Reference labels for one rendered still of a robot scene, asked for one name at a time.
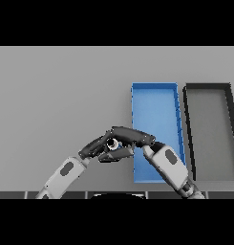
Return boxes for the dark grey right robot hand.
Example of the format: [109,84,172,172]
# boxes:
[106,125,167,153]

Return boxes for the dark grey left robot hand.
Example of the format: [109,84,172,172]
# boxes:
[77,129,136,164]

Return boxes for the blue pipe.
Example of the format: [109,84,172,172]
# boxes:
[106,138,123,151]

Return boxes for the blue bin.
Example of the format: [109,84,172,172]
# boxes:
[130,81,187,184]

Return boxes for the dark grey bin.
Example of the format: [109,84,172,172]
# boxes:
[181,82,234,182]

